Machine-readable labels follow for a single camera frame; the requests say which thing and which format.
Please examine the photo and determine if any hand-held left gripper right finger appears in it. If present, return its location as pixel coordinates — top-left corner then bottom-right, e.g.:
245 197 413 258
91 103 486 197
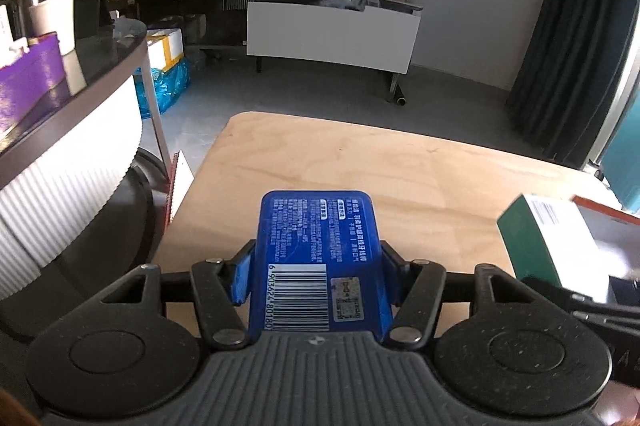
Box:
381 240 541 348

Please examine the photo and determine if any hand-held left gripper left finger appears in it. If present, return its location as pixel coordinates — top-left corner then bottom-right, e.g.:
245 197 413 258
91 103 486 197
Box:
97 240 257 351

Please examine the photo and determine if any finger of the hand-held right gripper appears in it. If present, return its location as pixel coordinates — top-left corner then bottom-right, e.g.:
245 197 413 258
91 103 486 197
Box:
520 277 640 322

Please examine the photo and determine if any teal cardboard box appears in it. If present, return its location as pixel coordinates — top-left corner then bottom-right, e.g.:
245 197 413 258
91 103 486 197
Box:
496 194 623 304

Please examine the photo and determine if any orange cardboard box white inside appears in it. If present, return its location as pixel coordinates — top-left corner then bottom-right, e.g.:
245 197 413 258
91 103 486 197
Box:
572 195 640 281

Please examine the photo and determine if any blue plastic box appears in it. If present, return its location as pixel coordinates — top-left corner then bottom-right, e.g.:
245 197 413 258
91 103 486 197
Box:
247 190 393 341

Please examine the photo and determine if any white card red edge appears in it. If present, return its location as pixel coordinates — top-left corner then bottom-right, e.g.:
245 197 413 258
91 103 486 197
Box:
167 151 196 227

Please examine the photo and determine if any teal cart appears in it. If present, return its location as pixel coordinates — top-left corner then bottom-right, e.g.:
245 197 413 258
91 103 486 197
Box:
600 106 640 211

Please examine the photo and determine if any round counter white ribbed front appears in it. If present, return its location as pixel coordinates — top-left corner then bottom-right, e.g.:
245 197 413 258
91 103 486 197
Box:
0 18 171 301

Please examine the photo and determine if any yellow and white carton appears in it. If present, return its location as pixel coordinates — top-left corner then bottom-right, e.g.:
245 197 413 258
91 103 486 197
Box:
145 28 186 71

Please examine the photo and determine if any white television console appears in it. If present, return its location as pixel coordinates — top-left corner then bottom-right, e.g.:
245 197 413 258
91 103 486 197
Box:
105 0 423 104

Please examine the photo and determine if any dark blue curtain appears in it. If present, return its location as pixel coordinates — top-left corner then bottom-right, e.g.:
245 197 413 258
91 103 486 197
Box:
505 0 638 169

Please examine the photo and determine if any blue and white plastic bag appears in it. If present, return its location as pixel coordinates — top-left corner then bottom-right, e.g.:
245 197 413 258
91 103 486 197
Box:
320 0 383 11

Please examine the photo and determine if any purple round tin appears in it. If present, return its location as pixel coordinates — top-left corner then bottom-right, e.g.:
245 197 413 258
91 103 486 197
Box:
0 32 68 131

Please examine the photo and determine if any white paper cup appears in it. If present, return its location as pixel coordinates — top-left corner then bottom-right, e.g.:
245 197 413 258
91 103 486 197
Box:
28 0 76 56

